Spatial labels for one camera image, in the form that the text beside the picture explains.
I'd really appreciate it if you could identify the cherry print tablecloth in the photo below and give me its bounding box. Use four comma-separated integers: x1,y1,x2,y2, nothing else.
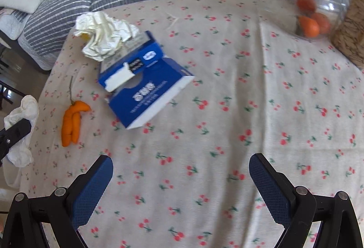
0,0,364,248

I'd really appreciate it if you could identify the white quilted armrest cover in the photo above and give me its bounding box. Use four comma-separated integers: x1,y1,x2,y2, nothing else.
0,8,32,41

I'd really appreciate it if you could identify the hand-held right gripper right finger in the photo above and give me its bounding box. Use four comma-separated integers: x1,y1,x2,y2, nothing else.
249,153,364,248

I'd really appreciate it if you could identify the blue and white box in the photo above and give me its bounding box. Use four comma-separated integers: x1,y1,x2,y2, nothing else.
97,31,195,129

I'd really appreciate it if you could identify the clear snack container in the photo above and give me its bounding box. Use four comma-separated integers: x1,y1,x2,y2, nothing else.
331,0,364,68

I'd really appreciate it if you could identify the orange carrot toy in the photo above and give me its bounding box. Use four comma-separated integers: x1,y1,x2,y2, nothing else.
61,76,91,147

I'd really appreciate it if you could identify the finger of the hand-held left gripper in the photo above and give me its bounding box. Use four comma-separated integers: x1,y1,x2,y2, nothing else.
0,119,32,163

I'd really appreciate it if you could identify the yellow foil snack wrapper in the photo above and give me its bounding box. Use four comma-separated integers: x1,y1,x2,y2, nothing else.
73,11,140,61

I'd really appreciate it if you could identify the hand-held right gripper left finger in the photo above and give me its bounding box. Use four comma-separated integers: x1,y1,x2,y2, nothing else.
0,155,114,248

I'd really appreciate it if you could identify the orange fruit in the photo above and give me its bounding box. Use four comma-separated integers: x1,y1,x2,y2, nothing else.
298,15,320,38
313,12,332,35
296,0,317,13

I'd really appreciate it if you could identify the white tissue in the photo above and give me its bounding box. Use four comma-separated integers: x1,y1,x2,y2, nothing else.
3,95,39,167

